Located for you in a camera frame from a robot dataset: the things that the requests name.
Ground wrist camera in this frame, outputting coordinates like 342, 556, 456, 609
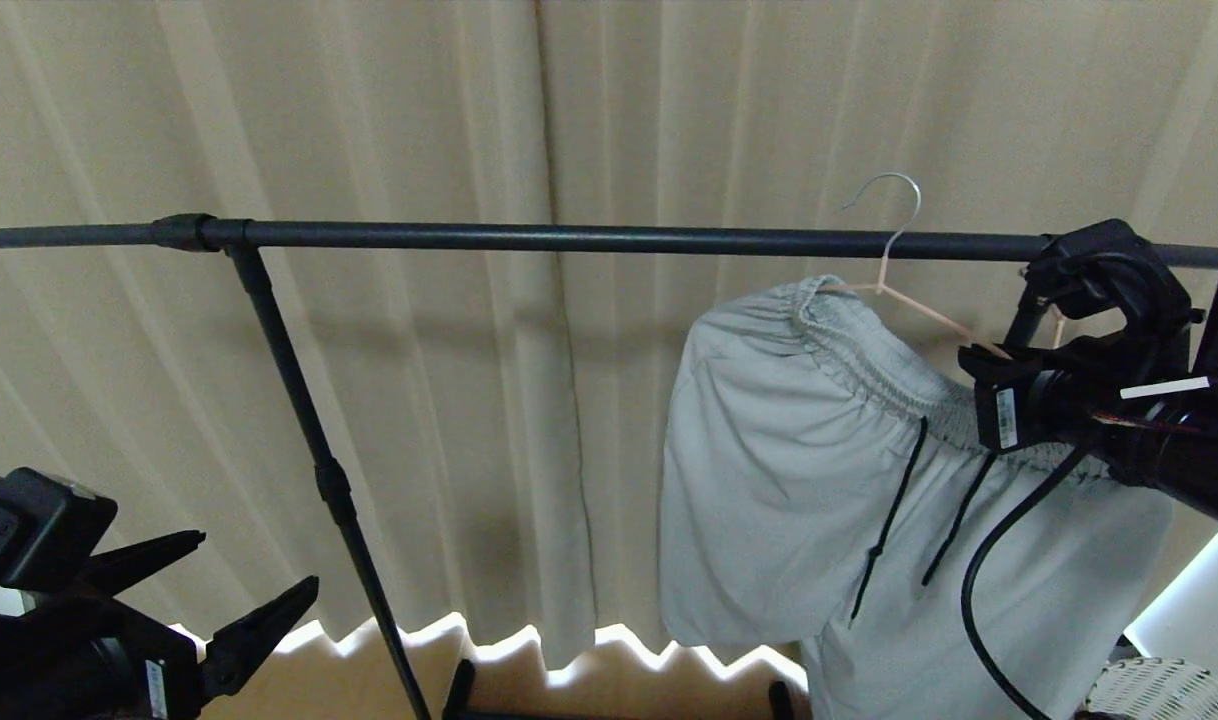
0, 468, 120, 604
1017, 218, 1207, 349

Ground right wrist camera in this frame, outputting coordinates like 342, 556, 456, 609
1017, 218, 1207, 349

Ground beige curtain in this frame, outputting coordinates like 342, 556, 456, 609
0, 0, 1218, 671

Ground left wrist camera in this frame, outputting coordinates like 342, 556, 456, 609
0, 468, 120, 604

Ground pale grey shorts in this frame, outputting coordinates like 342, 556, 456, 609
657, 275, 1177, 720

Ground pink clothes hanger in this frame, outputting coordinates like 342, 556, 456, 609
817, 172, 1067, 361

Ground black clothes rack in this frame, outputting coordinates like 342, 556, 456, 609
0, 212, 1218, 720

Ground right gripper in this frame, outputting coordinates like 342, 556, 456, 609
957, 333, 1192, 456

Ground white laundry basket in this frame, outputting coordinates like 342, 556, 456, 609
1079, 656, 1218, 720

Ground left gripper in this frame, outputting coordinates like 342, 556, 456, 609
0, 530, 320, 720

